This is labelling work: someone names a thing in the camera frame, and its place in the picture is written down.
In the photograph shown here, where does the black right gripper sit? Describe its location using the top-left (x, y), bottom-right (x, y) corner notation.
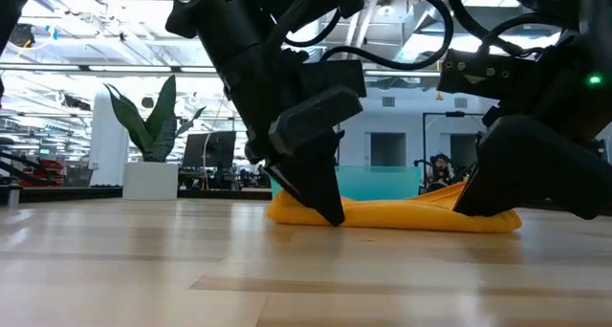
top-left (452, 39), bottom-right (612, 222)

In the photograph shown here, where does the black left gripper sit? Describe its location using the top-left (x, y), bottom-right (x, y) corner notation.
top-left (224, 44), bottom-right (368, 228)

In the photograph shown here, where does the orange microfiber towel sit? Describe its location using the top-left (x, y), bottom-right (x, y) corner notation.
top-left (267, 181), bottom-right (523, 234)

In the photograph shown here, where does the teal translucent plastic basket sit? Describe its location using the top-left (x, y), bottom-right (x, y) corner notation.
top-left (271, 165), bottom-right (423, 202)

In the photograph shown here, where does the small grey cylinder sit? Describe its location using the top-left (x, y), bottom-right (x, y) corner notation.
top-left (7, 183), bottom-right (23, 209)

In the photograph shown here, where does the person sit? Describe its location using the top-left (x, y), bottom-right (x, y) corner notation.
top-left (426, 152), bottom-right (459, 190)

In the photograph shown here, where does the black computer monitor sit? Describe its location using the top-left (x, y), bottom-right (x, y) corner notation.
top-left (182, 130), bottom-right (237, 170)

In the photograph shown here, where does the tall green snake plant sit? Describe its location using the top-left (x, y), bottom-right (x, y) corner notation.
top-left (103, 75), bottom-right (207, 164)

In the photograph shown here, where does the white square planter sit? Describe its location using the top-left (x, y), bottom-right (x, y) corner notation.
top-left (122, 162), bottom-right (180, 202)

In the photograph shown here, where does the white building column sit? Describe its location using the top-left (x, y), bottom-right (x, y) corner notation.
top-left (89, 85), bottom-right (130, 187)

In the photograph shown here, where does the dark grey bin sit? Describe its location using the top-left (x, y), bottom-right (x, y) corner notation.
top-left (64, 166), bottom-right (95, 188)

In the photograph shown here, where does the black ceiling device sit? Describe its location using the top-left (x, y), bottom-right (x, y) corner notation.
top-left (9, 23), bottom-right (36, 49)

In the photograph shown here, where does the left wrist camera housing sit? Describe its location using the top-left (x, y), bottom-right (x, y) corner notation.
top-left (268, 85), bottom-right (364, 157)

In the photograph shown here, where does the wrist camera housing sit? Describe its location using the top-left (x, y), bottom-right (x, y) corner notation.
top-left (436, 47), bottom-right (544, 101)
top-left (268, 85), bottom-right (364, 157)

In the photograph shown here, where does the black camera stand frame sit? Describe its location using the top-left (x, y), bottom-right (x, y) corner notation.
top-left (422, 110), bottom-right (487, 168)

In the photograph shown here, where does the right wrist camera housing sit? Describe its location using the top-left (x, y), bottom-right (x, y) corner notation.
top-left (436, 47), bottom-right (544, 101)

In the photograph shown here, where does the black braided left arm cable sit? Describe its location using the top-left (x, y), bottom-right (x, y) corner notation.
top-left (281, 0), bottom-right (455, 73)

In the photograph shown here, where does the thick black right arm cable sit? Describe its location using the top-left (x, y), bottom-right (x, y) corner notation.
top-left (446, 0), bottom-right (570, 58)

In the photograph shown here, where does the black table frame rail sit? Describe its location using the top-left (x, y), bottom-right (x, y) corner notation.
top-left (0, 185), bottom-right (273, 205)

